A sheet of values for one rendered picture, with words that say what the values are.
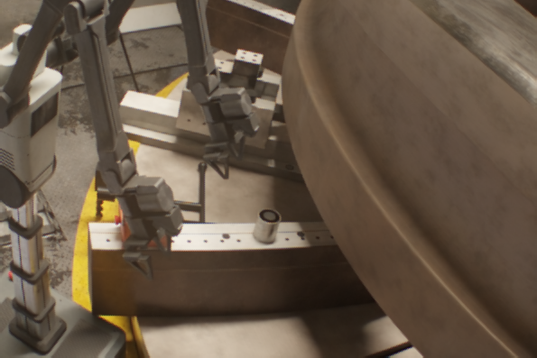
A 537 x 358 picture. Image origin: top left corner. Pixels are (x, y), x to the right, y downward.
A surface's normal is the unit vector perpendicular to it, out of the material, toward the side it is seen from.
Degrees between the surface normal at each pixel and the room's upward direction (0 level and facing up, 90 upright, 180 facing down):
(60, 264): 0
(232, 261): 90
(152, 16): 37
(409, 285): 90
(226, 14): 90
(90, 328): 0
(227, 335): 0
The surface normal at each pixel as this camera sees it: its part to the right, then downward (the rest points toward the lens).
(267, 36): -0.47, 0.43
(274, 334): 0.22, -0.79
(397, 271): -0.86, 0.12
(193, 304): 0.27, 0.61
